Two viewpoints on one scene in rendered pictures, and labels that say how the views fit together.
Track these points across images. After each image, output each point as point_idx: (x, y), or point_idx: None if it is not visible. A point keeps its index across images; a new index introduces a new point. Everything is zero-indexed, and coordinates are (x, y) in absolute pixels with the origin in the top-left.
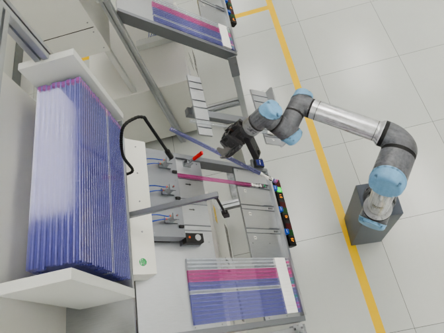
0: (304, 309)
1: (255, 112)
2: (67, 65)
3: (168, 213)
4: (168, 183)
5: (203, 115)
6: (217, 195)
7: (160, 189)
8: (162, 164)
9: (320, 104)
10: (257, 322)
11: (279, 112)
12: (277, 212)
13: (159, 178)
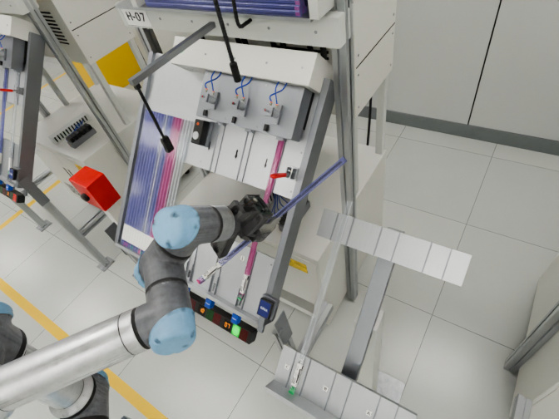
0: (118, 246)
1: (200, 209)
2: None
3: (222, 100)
4: (254, 113)
5: (358, 238)
6: (128, 79)
7: (249, 98)
8: (276, 109)
9: (115, 331)
10: (128, 179)
11: (155, 231)
12: (203, 291)
13: (261, 101)
